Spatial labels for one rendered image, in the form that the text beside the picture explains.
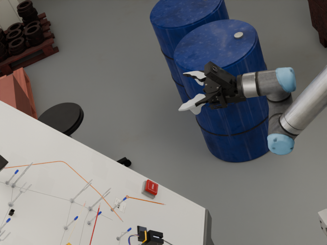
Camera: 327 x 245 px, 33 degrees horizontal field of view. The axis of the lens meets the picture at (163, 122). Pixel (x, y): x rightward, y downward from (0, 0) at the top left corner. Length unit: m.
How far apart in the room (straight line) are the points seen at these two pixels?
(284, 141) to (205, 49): 1.76
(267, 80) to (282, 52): 2.77
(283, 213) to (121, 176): 1.43
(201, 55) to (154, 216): 1.39
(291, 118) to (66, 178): 0.84
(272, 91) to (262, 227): 1.72
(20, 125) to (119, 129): 2.29
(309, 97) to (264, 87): 0.18
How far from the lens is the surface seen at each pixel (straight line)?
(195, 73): 1.74
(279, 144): 1.59
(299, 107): 1.53
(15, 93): 4.44
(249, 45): 3.20
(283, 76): 1.63
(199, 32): 3.45
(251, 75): 1.66
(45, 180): 1.92
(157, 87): 4.46
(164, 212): 2.14
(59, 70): 5.26
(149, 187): 2.11
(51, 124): 3.49
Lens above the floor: 2.61
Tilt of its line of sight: 39 degrees down
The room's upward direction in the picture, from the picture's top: 24 degrees counter-clockwise
